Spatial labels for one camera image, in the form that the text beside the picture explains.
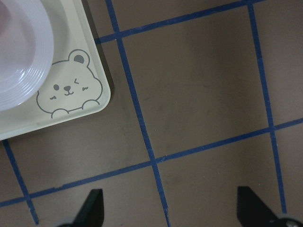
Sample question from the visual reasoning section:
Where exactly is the white ribbed bowl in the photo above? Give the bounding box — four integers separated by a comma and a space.
0, 0, 54, 111

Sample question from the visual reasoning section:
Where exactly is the cream plastic tray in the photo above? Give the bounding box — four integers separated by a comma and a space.
0, 0, 111, 140

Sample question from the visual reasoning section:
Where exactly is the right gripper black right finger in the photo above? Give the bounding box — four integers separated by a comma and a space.
237, 186, 278, 227

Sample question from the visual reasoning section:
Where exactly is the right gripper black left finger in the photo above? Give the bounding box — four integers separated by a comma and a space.
72, 189, 104, 227

